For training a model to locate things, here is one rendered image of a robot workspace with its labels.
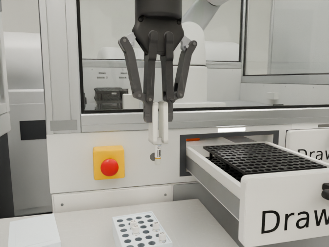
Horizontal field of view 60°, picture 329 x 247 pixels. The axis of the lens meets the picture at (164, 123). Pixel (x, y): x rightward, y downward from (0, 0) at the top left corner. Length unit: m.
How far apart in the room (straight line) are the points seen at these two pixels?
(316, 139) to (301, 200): 0.44
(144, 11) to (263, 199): 0.33
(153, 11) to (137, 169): 0.42
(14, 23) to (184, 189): 3.37
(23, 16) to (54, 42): 3.20
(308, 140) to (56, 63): 0.70
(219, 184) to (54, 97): 0.42
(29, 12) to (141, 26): 3.47
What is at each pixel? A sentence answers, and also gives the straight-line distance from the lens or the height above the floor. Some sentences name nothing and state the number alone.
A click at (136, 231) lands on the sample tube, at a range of 0.55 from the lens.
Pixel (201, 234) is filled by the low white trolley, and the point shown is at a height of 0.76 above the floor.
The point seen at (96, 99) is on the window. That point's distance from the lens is 0.72.
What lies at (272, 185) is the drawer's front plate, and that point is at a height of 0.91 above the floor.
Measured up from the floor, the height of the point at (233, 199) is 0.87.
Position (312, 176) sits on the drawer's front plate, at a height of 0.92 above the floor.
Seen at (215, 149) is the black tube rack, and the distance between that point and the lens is 0.72.
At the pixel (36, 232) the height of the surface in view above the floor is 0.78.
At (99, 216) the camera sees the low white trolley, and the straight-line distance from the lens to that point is 0.71.
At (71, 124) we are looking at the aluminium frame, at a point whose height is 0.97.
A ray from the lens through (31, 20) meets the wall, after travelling 3.88.
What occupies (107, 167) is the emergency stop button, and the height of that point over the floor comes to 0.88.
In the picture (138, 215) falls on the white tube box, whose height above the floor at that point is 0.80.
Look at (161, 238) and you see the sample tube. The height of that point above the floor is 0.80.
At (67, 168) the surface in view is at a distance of 0.73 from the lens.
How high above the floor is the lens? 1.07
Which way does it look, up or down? 9 degrees down
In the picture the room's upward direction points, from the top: straight up
